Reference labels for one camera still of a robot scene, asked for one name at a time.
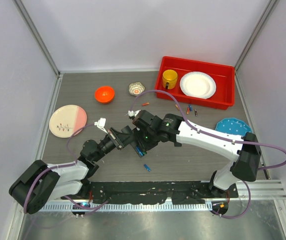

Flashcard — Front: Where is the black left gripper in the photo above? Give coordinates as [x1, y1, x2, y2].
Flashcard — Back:
[93, 127, 136, 163]

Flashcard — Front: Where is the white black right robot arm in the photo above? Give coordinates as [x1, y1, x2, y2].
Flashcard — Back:
[128, 110, 261, 198]

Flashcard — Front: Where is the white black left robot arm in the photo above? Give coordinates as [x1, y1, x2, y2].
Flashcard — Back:
[8, 126, 135, 215]

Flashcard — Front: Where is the orange bowl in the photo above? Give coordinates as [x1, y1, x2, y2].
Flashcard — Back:
[94, 86, 115, 104]

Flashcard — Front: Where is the small floral bowl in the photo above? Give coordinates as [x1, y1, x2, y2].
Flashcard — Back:
[128, 81, 145, 96]

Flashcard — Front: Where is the pink cream plate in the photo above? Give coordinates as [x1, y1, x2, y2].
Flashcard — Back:
[49, 104, 87, 138]

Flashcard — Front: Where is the yellow mug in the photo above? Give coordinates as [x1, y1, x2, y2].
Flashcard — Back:
[162, 69, 178, 90]

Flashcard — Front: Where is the white paper plate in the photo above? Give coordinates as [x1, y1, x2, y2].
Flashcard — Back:
[180, 71, 217, 99]

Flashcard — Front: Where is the blue polka dot plate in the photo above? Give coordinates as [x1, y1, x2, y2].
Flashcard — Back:
[215, 117, 252, 136]

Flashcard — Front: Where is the red plastic bin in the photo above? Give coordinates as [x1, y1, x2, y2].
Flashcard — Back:
[155, 56, 235, 110]

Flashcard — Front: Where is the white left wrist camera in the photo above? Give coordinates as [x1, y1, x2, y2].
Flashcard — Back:
[94, 117, 108, 134]

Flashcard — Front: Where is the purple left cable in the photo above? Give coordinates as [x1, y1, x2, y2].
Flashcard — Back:
[22, 122, 110, 217]

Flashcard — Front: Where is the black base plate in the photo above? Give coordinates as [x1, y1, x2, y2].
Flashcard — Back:
[69, 181, 239, 205]

